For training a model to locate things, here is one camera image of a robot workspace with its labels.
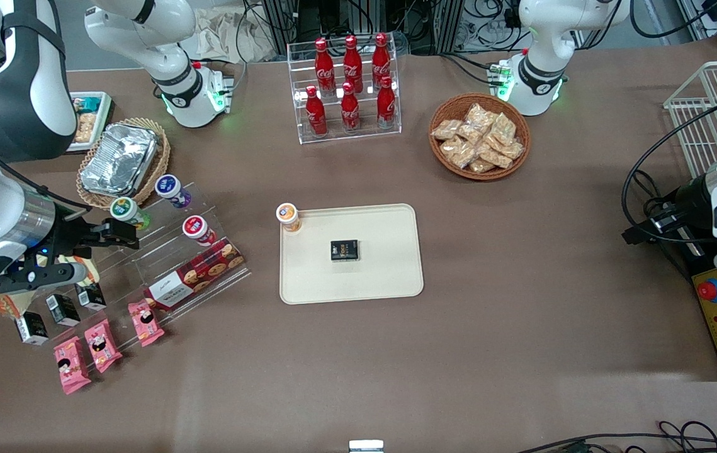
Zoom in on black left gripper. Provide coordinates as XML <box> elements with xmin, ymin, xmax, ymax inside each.
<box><xmin>621</xmin><ymin>176</ymin><xmax>715</xmax><ymax>247</ymax></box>

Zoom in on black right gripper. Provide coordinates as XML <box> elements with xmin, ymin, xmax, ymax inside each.
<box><xmin>51</xmin><ymin>213</ymin><xmax>141</xmax><ymax>257</ymax></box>

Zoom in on beige plastic tray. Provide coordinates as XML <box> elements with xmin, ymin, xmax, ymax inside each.
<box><xmin>279</xmin><ymin>203</ymin><xmax>425</xmax><ymax>306</ymax></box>

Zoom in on clear acrylic stepped display stand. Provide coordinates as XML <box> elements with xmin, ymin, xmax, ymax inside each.
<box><xmin>31</xmin><ymin>181</ymin><xmax>252</xmax><ymax>349</ymax></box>

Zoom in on green lid yogurt cup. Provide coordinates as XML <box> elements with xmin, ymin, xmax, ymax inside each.
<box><xmin>110</xmin><ymin>196</ymin><xmax>152</xmax><ymax>231</ymax></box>

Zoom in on small black white carton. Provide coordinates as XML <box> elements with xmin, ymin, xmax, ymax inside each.
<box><xmin>13</xmin><ymin>311</ymin><xmax>50</xmax><ymax>347</ymax></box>
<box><xmin>45</xmin><ymin>293</ymin><xmax>81</xmax><ymax>327</ymax></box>
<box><xmin>74</xmin><ymin>282</ymin><xmax>108</xmax><ymax>311</ymax></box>

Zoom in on red lid yogurt cup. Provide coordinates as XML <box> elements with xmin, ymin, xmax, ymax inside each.
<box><xmin>181</xmin><ymin>215</ymin><xmax>217</xmax><ymax>247</ymax></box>

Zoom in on silver foil container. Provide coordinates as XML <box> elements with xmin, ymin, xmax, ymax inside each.
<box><xmin>79</xmin><ymin>123</ymin><xmax>159</xmax><ymax>198</ymax></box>

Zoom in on oval light wicker basket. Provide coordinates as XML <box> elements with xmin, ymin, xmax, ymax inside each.
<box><xmin>76</xmin><ymin>117</ymin><xmax>172</xmax><ymax>211</ymax></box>

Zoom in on red cookie box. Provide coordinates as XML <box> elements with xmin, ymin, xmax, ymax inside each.
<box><xmin>144</xmin><ymin>237</ymin><xmax>246</xmax><ymax>311</ymax></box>

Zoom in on pink snack pack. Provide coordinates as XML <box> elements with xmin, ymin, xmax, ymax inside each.
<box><xmin>84</xmin><ymin>318</ymin><xmax>124</xmax><ymax>374</ymax></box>
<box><xmin>128</xmin><ymin>299</ymin><xmax>166</xmax><ymax>348</ymax></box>
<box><xmin>53</xmin><ymin>335</ymin><xmax>92</xmax><ymax>396</ymax></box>

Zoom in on white rectangular snack bin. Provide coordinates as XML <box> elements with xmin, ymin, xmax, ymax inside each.
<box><xmin>67</xmin><ymin>91</ymin><xmax>114</xmax><ymax>154</ymax></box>

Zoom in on orange lid drink cup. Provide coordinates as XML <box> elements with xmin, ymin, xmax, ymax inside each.
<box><xmin>275</xmin><ymin>202</ymin><xmax>303</xmax><ymax>234</ymax></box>

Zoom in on round brown wicker basket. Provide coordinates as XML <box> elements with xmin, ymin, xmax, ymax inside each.
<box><xmin>428</xmin><ymin>92</ymin><xmax>533</xmax><ymax>182</ymax></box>

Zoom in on beige cloth bag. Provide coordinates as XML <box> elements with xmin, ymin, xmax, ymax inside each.
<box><xmin>181</xmin><ymin>6</ymin><xmax>279</xmax><ymax>64</ymax></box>

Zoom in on small black box gold print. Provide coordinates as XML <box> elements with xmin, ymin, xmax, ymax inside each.
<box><xmin>330</xmin><ymin>239</ymin><xmax>361</xmax><ymax>262</ymax></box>

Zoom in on red cola bottle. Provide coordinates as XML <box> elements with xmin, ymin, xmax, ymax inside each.
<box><xmin>314</xmin><ymin>38</ymin><xmax>336</xmax><ymax>96</ymax></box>
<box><xmin>340</xmin><ymin>82</ymin><xmax>361</xmax><ymax>133</ymax></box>
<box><xmin>305</xmin><ymin>86</ymin><xmax>329</xmax><ymax>138</ymax></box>
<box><xmin>376</xmin><ymin>76</ymin><xmax>397</xmax><ymax>130</ymax></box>
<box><xmin>371</xmin><ymin>33</ymin><xmax>392</xmax><ymax>89</ymax></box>
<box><xmin>342</xmin><ymin>35</ymin><xmax>364</xmax><ymax>94</ymax></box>

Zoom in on clear acrylic bottle rack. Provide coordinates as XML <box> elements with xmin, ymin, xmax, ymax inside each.
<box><xmin>286</xmin><ymin>38</ymin><xmax>402</xmax><ymax>146</ymax></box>

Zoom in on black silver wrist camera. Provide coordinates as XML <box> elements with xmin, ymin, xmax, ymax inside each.
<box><xmin>649</xmin><ymin>203</ymin><xmax>686</xmax><ymax>235</ymax></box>

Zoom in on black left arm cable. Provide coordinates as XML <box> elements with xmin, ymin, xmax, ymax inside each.
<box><xmin>621</xmin><ymin>99</ymin><xmax>717</xmax><ymax>245</ymax></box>

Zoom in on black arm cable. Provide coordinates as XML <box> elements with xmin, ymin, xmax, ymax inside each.
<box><xmin>0</xmin><ymin>118</ymin><xmax>92</xmax><ymax>212</ymax></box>
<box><xmin>621</xmin><ymin>99</ymin><xmax>717</xmax><ymax>245</ymax></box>

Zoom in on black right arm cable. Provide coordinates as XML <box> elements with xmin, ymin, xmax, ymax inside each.
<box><xmin>0</xmin><ymin>118</ymin><xmax>92</xmax><ymax>212</ymax></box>

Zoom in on white wire basket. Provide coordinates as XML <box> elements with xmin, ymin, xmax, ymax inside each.
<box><xmin>663</xmin><ymin>60</ymin><xmax>717</xmax><ymax>181</ymax></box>

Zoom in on black floor cables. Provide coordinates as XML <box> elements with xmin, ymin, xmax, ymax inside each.
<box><xmin>514</xmin><ymin>420</ymin><xmax>717</xmax><ymax>453</ymax></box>

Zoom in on aluminium frame rack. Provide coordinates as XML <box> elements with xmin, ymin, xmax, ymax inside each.
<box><xmin>261</xmin><ymin>0</ymin><xmax>463</xmax><ymax>56</ymax></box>

